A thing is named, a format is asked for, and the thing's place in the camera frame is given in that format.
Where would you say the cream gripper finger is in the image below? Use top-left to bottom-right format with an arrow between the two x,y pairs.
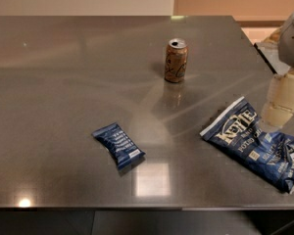
260,68 -> 294,128

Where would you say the orange soda can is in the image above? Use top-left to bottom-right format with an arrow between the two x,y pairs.
165,38 -> 188,83

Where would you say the grey side counter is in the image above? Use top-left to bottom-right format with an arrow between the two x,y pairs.
254,42 -> 290,75

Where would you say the blue Kettle chips bag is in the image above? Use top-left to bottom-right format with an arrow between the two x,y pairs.
200,97 -> 294,193

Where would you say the small blue snack packet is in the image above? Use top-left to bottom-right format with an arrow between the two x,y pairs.
92,122 -> 145,170

